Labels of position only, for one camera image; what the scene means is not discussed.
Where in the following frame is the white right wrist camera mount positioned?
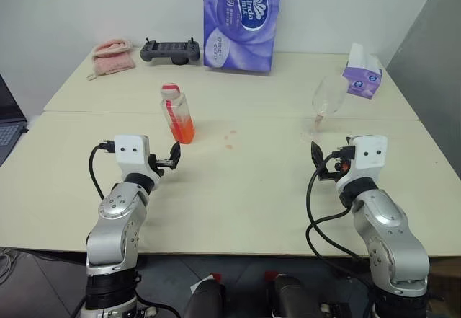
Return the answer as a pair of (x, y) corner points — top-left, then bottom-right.
(336, 134), (390, 193)

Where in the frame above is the small purple tissue box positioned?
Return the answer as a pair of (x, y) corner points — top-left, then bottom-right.
(341, 43), (383, 101)

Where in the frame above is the bottle with orange liquid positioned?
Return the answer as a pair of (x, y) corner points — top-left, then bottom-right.
(160, 83), (197, 145)

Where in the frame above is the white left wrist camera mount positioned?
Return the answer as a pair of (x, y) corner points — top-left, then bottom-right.
(114, 134), (162, 182)

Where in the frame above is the dark rounded shape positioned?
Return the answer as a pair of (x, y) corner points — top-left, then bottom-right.
(273, 274), (315, 318)
(183, 280), (226, 318)

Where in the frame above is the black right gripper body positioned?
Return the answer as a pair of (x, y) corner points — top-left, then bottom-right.
(318, 154), (352, 182)

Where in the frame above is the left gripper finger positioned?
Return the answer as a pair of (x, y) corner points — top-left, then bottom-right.
(169, 141), (182, 169)

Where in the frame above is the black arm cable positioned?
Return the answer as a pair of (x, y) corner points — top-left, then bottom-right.
(89, 138), (117, 200)
(305, 146), (364, 261)

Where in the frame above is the clear wine glass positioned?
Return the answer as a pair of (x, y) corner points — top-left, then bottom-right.
(300, 75), (349, 144)

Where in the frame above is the white cable bundle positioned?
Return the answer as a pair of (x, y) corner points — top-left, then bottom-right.
(0, 252), (15, 286)

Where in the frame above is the grey handheld controller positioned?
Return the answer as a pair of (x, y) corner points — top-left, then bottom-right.
(139, 36), (201, 66)

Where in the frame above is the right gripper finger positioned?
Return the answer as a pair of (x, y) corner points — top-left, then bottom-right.
(310, 141), (325, 170)

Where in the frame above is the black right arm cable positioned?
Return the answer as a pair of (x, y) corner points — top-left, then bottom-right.
(305, 146), (364, 261)

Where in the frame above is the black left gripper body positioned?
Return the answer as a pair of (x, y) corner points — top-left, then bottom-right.
(148, 154), (177, 175)

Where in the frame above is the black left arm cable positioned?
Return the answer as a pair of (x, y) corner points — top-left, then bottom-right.
(89, 138), (117, 200)

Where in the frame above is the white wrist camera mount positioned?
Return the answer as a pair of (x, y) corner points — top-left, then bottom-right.
(114, 134), (162, 182)
(336, 134), (390, 193)

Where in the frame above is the dark laptop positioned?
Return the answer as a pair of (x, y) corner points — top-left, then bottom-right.
(0, 72), (29, 167)

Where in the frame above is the pink towel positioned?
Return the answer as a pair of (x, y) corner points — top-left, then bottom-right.
(86, 37), (136, 81)

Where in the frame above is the red and white bottle cap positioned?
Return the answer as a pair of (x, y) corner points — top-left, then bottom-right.
(161, 83), (181, 98)

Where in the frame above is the large purple tissue pack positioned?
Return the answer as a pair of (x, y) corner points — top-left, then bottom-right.
(202, 0), (285, 77)

